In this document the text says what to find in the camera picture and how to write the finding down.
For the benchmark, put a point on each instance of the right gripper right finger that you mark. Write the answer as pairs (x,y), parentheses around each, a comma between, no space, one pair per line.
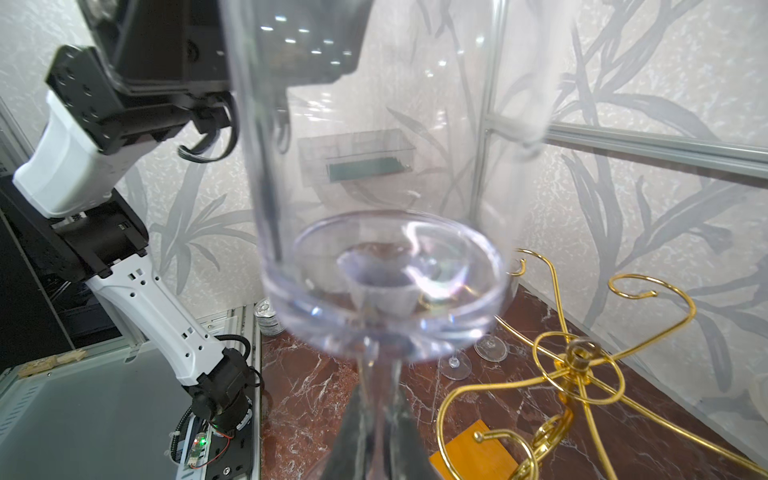
(408,458)

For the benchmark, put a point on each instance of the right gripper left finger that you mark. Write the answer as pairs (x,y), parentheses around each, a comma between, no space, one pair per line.
(352,453)

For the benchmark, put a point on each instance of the clear wine glass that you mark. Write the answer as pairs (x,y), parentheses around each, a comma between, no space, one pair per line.
(412,267)
(491,347)
(456,367)

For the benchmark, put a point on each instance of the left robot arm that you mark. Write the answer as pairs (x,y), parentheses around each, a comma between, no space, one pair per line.
(155,67)

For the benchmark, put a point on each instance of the yellow wooden rack base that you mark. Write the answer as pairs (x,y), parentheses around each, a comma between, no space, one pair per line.
(488,460)

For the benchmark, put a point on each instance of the green circuit board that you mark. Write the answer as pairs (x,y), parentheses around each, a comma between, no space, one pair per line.
(197,451)

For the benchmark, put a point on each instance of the gold wire wine glass rack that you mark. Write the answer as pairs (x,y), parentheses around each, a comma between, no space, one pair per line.
(584,375)

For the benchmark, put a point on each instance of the clear acrylic wall shelf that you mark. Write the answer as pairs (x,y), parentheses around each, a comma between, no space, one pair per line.
(354,156)

